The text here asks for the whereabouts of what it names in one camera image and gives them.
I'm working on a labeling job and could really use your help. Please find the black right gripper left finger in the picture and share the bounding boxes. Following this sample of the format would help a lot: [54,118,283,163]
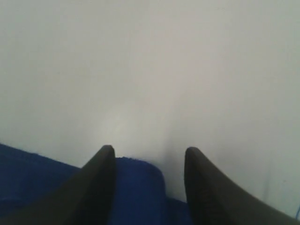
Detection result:
[0,145,115,225]

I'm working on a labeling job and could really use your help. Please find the blue towel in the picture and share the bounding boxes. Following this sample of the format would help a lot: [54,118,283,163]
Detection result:
[0,145,192,225]

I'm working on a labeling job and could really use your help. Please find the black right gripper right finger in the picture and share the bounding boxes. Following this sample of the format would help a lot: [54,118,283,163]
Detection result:
[184,147,300,225]

